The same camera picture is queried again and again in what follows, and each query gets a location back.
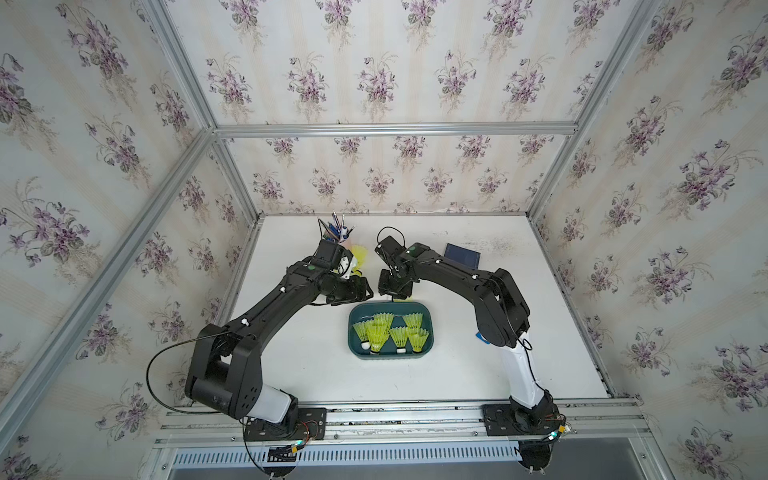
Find yellow shuttlecock one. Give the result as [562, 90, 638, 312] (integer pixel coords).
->
[349, 244, 368, 276]

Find yellow shuttlecock seven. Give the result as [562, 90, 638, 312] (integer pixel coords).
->
[372, 313, 394, 329]

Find blue book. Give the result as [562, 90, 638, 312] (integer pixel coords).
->
[444, 243, 481, 269]

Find pens in cup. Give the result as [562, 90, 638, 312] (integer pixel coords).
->
[317, 212, 354, 244]

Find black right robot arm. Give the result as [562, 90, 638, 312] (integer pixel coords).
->
[375, 236, 560, 427]

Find yellow shuttlecock nine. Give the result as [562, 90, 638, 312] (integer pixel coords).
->
[366, 323, 390, 353]

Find yellow shuttlecock eight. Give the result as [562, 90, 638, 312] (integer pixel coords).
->
[403, 313, 423, 330]

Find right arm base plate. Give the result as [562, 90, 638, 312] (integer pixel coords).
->
[481, 396, 566, 438]

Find yellow shuttlecock four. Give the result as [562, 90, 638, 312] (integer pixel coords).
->
[389, 327, 409, 354]

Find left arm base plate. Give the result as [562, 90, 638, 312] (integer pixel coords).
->
[244, 407, 328, 442]

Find teal plastic storage box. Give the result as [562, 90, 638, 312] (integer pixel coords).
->
[347, 301, 435, 360]

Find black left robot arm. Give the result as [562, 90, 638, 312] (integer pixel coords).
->
[185, 261, 373, 426]

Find yellow shuttlecock six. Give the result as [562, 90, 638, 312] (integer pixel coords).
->
[352, 321, 370, 351]

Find aluminium front rail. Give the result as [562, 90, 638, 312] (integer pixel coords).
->
[151, 398, 652, 448]

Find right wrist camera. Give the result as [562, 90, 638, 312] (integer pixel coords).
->
[375, 236, 407, 268]

